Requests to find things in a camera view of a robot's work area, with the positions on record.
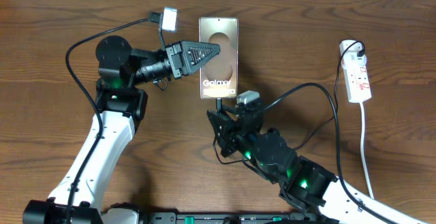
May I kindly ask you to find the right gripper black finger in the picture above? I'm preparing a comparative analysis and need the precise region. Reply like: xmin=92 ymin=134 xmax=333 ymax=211
xmin=206 ymin=110 xmax=238 ymax=157
xmin=220 ymin=105 xmax=239 ymax=117

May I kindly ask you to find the Samsung Galaxy smartphone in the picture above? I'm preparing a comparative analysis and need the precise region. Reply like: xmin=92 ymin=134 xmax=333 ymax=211
xmin=199 ymin=17 xmax=239 ymax=99

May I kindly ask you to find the black charger cable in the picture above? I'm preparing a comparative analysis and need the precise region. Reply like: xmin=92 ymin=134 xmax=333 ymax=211
xmin=213 ymin=40 xmax=367 ymax=165

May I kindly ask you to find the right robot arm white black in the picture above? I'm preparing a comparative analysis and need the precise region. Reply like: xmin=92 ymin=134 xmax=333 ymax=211
xmin=207 ymin=102 xmax=418 ymax=223

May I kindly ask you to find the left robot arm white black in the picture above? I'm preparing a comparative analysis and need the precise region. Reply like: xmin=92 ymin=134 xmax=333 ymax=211
xmin=22 ymin=35 xmax=221 ymax=223

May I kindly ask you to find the white power strip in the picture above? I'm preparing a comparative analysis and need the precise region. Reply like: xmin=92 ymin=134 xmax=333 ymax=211
xmin=339 ymin=39 xmax=372 ymax=103

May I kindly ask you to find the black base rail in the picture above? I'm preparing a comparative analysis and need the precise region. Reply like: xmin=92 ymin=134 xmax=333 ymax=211
xmin=143 ymin=212 xmax=317 ymax=224

